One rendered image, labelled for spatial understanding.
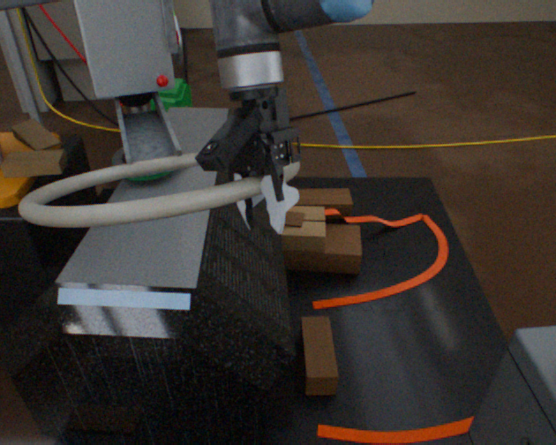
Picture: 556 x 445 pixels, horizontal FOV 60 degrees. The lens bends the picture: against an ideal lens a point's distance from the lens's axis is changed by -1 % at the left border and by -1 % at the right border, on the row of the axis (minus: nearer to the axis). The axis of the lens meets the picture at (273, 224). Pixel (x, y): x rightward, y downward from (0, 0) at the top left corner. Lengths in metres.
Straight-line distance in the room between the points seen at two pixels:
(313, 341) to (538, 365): 1.03
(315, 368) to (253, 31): 1.46
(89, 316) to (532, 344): 1.01
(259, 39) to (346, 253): 1.79
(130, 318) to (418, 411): 1.21
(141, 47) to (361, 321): 1.48
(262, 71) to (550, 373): 0.84
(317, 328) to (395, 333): 0.38
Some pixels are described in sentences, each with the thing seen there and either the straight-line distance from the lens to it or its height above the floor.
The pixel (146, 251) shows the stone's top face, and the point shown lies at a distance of 1.31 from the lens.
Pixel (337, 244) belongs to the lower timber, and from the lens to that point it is 2.43.
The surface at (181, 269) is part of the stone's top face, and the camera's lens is 1.24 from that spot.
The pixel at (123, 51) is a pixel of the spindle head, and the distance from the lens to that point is 1.38.
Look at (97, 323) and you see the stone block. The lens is 1.26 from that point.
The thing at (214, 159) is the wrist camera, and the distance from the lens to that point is 0.64.
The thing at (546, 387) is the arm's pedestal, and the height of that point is 0.84.
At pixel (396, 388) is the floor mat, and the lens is 2.06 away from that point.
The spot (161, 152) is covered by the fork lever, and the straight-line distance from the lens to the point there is 1.20.
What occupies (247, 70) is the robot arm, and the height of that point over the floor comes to 1.46.
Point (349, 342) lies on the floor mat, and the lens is 2.17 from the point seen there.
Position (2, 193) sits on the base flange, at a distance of 1.87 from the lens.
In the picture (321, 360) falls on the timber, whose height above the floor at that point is 0.13.
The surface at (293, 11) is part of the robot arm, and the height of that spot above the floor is 1.53.
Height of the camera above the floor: 1.69
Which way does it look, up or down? 38 degrees down
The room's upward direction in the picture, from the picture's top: straight up
